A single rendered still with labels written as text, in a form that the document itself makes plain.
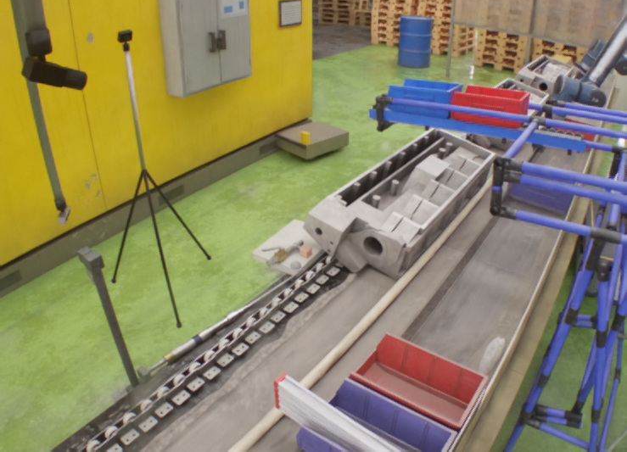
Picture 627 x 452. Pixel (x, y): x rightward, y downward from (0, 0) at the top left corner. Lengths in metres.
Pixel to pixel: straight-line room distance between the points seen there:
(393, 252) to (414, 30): 6.96
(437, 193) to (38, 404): 2.16
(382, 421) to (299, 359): 0.36
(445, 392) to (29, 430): 1.92
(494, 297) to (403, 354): 0.55
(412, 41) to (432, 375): 7.48
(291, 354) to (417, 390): 0.40
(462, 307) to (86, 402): 1.82
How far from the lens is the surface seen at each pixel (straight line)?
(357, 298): 1.70
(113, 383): 2.57
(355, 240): 1.80
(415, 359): 1.38
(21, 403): 2.69
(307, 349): 1.52
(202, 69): 3.58
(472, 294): 1.80
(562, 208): 2.48
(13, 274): 3.42
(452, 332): 1.62
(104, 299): 1.26
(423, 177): 2.11
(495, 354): 1.55
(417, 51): 8.52
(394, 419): 1.24
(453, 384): 1.37
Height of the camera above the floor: 1.85
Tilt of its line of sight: 31 degrees down
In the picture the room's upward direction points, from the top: straight up
